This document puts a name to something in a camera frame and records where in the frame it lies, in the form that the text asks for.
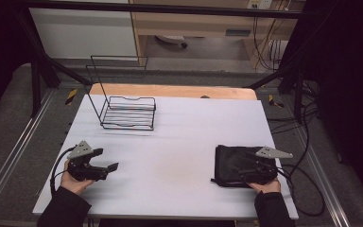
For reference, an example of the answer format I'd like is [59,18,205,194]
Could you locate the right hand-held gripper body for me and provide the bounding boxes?
[237,146,294,185]

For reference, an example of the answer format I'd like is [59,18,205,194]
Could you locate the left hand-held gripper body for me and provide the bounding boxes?
[66,140,109,183]

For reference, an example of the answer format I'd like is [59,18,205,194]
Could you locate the dark towel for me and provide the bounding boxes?
[210,144,279,189]

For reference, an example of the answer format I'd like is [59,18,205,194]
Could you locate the black wire rack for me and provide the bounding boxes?
[85,55,157,131]

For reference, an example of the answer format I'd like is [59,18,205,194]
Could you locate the person's left hand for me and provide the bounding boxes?
[60,159,95,196]

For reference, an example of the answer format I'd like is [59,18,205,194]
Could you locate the person's right hand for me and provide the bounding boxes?
[248,177,282,194]

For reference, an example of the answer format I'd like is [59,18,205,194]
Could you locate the yellow black floor tape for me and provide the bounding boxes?
[268,94,285,109]
[64,88,78,107]

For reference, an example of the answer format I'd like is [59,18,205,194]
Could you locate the white cabinet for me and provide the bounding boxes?
[28,8,139,60]

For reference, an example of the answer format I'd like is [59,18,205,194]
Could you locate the white chair base with caster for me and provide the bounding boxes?
[155,34,189,50]

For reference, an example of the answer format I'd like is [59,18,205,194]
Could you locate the light wooden desk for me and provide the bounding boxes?
[129,0,306,69]

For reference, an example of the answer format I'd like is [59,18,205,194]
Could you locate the white power strip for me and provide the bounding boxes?
[247,0,274,10]

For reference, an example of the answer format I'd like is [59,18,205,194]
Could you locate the left hand-held gripper cable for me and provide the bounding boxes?
[49,146,77,195]

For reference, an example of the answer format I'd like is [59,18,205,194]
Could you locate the hand-held gripper cable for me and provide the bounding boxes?
[275,163,326,218]
[49,146,77,195]

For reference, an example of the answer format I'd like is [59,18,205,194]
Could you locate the bundle of black floor cables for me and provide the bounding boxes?
[266,79,322,178]

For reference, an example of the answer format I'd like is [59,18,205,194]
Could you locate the aluminium floor rail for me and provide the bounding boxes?
[0,89,58,218]
[291,126,353,227]

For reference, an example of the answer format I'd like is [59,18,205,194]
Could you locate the right hand-held gripper cable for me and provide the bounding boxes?
[275,163,326,218]

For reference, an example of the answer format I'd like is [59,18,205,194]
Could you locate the black frame strut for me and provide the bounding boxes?
[13,8,93,118]
[245,56,306,124]

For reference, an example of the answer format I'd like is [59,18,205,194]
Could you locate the hanging black cables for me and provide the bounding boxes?
[252,16,286,72]

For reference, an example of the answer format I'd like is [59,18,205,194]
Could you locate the black frame crossbar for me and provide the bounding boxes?
[12,0,313,20]

